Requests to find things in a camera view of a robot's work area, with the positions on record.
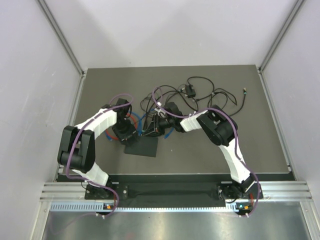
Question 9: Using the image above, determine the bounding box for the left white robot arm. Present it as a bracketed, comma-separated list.
[57, 98, 139, 199]

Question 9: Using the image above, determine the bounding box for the blue ethernet cable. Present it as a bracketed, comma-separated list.
[106, 111, 175, 142]

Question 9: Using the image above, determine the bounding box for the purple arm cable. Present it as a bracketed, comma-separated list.
[65, 93, 136, 218]
[152, 86, 262, 218]

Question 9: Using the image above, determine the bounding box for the aluminium profile rail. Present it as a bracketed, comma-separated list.
[40, 181, 312, 202]

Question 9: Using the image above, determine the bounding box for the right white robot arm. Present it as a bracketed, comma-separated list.
[142, 102, 256, 198]

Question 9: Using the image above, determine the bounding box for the black power adapter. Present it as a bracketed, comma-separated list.
[185, 84, 196, 98]

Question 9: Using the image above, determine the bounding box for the grey slotted cable duct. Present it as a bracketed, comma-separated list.
[50, 202, 239, 213]

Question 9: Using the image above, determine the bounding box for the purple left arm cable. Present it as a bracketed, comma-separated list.
[65, 93, 136, 218]

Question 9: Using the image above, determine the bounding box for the black cable with green tip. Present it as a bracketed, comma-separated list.
[224, 86, 248, 116]

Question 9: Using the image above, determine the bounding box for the dark grey table mat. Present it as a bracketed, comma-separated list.
[75, 65, 289, 175]

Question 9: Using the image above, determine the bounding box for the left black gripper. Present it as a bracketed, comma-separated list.
[112, 118, 139, 146]

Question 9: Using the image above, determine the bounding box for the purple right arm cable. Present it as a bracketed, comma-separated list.
[152, 86, 262, 218]

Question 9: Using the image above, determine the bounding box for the black network switch box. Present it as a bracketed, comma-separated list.
[124, 136, 159, 158]

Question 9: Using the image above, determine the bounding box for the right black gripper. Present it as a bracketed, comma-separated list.
[144, 113, 176, 138]

